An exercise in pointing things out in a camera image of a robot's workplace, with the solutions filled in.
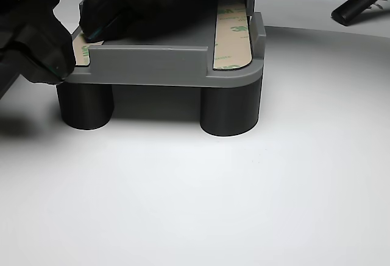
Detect black cylindrical fixture leg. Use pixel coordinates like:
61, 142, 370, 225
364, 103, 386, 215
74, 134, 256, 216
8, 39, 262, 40
199, 75, 263, 138
57, 83, 115, 131

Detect black grainy gripper finger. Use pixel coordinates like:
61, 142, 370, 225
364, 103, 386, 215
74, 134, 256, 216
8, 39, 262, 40
79, 0, 216, 43

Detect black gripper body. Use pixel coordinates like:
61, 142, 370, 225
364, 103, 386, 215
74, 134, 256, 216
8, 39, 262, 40
0, 0, 63, 51

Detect beige 3M tape liner film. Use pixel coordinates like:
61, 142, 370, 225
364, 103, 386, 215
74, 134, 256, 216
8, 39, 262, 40
72, 31, 92, 66
212, 6, 255, 71

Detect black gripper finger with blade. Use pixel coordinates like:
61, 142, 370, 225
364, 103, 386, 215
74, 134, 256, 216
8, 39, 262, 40
21, 26, 77, 77

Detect black round rod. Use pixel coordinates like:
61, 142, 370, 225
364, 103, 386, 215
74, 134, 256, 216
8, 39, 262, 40
331, 0, 390, 27

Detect grey printed fixture plate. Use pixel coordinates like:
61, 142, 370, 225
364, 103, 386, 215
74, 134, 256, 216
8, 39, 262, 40
62, 0, 266, 89

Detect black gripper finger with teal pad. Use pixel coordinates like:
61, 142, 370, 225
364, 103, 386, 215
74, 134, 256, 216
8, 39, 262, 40
0, 40, 65, 99

